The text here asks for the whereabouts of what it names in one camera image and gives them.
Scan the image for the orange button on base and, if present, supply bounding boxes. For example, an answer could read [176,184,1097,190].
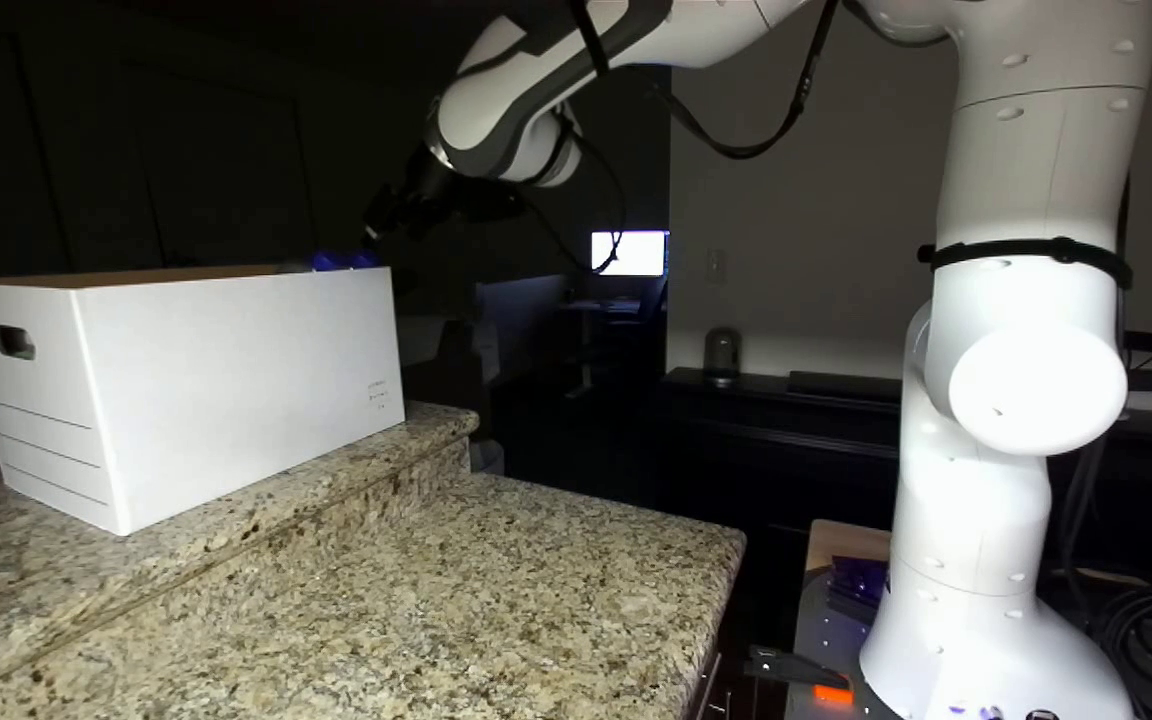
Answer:
[809,682,861,713]

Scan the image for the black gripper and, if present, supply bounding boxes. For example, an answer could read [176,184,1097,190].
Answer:
[384,149,536,239]

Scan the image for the dark low cabinet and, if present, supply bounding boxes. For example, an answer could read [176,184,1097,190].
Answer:
[660,365,1152,581]

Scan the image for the black strap around arm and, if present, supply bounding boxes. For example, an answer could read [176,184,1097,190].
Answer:
[917,234,1135,292]

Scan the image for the dark office chair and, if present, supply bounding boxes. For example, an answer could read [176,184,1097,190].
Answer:
[472,273,570,403]

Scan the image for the white rectangular storage box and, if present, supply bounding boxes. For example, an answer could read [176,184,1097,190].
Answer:
[0,261,408,541]

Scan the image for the lit computer monitor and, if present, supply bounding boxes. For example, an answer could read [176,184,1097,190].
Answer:
[589,223,672,285]

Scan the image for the black cable bundle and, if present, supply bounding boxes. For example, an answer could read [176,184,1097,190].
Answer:
[1053,436,1152,713]

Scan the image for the small dark speaker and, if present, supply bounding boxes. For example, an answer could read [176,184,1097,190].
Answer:
[706,325,746,381]

